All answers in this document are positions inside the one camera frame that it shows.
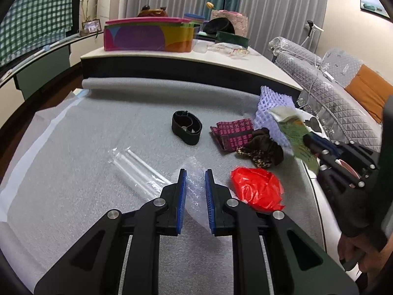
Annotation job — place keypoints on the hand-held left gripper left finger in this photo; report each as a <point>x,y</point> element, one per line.
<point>181,202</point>

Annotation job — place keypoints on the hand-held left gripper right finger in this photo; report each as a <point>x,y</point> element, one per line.
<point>210,202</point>

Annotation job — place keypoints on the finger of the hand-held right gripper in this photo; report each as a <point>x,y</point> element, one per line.
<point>334,175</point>
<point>325,144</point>

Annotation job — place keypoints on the pink plastic bin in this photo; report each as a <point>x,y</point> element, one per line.
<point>346,166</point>

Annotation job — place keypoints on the clear bubble wrap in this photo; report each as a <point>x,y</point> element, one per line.
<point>195,190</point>

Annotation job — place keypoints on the green snack packet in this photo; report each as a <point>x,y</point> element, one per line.
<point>294,132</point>

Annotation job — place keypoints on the purple foam fruit net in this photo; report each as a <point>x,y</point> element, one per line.
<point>270,110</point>

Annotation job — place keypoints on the maroon patterned wrapper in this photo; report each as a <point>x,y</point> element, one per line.
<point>233,135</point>

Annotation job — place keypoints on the person's right hand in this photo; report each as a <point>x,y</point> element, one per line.
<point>353,249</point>

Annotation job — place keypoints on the small red plastic bag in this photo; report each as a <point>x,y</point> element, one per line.
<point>258,187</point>

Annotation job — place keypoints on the clear plastic tube packet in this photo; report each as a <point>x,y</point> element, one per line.
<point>135,169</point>

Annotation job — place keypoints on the grey quilted sofa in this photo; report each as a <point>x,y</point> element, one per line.
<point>331,86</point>

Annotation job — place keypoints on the brown patterned cloth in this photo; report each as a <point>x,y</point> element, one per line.
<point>264,150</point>

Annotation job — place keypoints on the black elastic band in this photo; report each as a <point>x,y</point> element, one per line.
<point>187,138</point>

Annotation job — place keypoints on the orange cushion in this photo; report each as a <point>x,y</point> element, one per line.
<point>368,92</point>

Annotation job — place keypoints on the clear plastic packets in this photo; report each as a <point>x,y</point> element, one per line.
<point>233,50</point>

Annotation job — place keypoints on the white-topped coffee table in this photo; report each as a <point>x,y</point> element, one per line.
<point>215,64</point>

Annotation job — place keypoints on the dark green tray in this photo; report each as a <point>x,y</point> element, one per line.
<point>233,39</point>

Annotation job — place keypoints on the grey curtain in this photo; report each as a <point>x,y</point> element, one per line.
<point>276,6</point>

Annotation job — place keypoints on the pink gift bag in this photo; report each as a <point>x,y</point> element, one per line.
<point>238,21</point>

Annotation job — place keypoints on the white foam sheet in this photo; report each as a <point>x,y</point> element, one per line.
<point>36,135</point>

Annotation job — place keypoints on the colourful storage box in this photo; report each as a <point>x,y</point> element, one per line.
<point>144,35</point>

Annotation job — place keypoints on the yellow artificial flower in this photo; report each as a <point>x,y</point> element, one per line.
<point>210,5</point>

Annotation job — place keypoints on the stack of colourful bowls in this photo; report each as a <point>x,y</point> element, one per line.
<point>195,17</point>

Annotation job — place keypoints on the brown plush toy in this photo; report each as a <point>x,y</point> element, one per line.
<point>152,11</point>

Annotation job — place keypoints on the television cabinet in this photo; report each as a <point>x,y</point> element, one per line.
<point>43,67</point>

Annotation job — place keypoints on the potted bamboo plant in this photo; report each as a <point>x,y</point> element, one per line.
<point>87,6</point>

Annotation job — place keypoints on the black television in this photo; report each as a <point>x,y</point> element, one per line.
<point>76,6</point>

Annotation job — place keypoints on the green checkered cloth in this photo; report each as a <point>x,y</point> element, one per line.
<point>36,21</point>

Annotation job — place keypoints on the framed wall picture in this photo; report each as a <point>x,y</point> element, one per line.
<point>373,4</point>

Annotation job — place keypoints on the small photo frame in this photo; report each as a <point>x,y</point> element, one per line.
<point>91,25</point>

